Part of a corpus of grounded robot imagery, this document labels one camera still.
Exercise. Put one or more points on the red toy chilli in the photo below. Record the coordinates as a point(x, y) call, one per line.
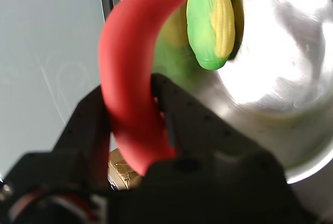
point(125, 78)

